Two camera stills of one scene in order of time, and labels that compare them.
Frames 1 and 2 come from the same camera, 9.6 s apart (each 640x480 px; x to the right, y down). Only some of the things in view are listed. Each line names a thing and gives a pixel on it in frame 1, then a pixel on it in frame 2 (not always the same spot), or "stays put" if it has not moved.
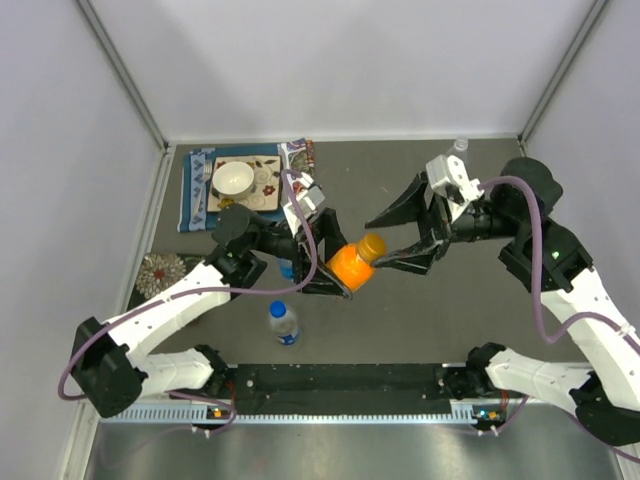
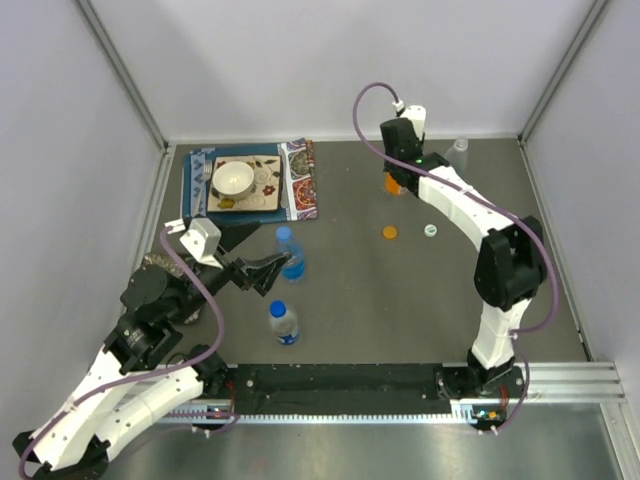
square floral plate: x=265 y=193 stays put
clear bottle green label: x=461 y=149 stays put
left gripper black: x=324 y=225 -> x=263 y=272
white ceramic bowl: x=233 y=180 stays put
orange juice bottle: x=353 y=263 -> x=392 y=187
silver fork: x=206 y=174 stays put
